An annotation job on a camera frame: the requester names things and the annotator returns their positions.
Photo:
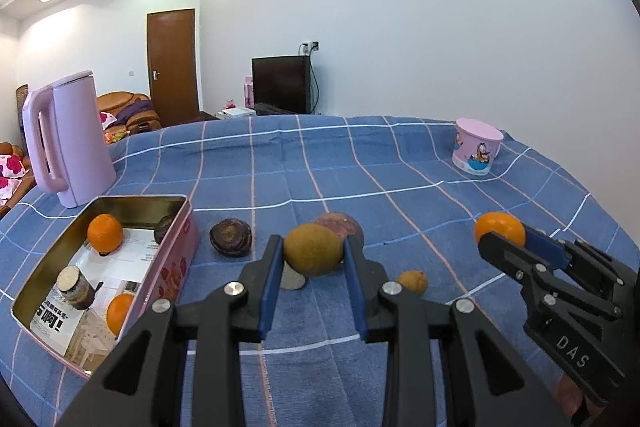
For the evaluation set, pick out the white flat box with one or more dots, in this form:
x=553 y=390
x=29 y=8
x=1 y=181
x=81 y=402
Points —
x=239 y=111

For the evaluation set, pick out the pink electric kettle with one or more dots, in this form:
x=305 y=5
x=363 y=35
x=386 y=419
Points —
x=80 y=142

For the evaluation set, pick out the pink upright box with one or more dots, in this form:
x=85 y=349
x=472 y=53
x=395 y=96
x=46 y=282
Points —
x=248 y=92

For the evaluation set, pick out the orange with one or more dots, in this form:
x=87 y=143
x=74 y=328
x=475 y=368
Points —
x=120 y=313
x=105 y=234
x=500 y=224

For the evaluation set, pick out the person's right hand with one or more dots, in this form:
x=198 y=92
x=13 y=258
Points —
x=569 y=397

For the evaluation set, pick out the pink flowered cushion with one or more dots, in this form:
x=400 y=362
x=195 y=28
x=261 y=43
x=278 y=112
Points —
x=105 y=119
x=7 y=187
x=12 y=165

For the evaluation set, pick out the black flat television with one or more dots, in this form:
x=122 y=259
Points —
x=281 y=84

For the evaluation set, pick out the purple blanket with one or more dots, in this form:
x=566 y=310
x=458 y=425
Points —
x=135 y=109

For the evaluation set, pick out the orange leather armchair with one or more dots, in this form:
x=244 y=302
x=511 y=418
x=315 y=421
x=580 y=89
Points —
x=122 y=99

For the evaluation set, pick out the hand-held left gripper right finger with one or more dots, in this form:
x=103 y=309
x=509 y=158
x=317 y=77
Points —
x=356 y=287

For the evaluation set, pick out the brown wooden door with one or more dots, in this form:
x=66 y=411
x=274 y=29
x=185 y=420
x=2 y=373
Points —
x=171 y=64

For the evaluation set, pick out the pink metal tin box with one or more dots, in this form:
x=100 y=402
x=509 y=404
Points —
x=175 y=257

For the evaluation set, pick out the small yellow-green round fruit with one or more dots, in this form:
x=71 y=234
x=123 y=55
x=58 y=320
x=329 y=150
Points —
x=414 y=282
x=314 y=250

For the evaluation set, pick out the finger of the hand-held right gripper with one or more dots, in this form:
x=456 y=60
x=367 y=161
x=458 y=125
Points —
x=505 y=254
x=547 y=249

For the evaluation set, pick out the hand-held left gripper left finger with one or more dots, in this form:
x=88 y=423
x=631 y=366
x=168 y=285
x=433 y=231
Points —
x=270 y=282

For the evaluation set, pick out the blue checked tablecloth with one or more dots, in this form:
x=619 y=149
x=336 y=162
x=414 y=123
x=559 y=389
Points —
x=350 y=167

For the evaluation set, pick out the purple passion fruit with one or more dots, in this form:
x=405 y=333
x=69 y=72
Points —
x=347 y=224

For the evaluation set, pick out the rolled brown mat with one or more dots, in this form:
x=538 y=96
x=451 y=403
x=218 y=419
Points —
x=21 y=99

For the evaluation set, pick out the small round jar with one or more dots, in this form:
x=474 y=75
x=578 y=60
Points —
x=75 y=289

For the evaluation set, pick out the printed paper sheet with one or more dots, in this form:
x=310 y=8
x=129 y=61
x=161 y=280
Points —
x=135 y=267

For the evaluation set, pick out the dark brown mangosteen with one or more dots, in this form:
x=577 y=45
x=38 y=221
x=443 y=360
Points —
x=230 y=238
x=164 y=229

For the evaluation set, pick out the wall power socket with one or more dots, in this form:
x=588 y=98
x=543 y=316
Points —
x=311 y=45

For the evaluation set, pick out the pink cartoon mug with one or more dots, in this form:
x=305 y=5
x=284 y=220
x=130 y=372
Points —
x=475 y=152

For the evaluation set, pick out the long orange leather sofa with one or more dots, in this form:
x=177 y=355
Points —
x=7 y=149

